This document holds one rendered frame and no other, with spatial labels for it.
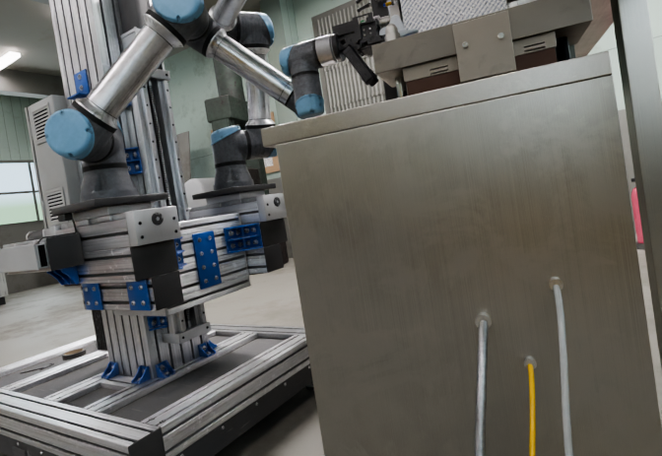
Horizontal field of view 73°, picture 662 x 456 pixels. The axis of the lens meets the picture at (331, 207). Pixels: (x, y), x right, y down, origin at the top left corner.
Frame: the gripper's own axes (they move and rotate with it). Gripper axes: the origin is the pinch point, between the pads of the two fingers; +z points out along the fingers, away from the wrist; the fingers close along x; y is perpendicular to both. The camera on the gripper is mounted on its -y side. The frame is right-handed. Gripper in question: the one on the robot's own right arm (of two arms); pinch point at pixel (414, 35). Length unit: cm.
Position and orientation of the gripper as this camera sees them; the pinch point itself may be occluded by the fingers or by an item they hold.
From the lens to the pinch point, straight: 118.8
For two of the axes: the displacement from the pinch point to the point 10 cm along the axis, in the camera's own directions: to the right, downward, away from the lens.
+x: 3.4, -0.7, 9.4
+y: -1.5, -9.9, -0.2
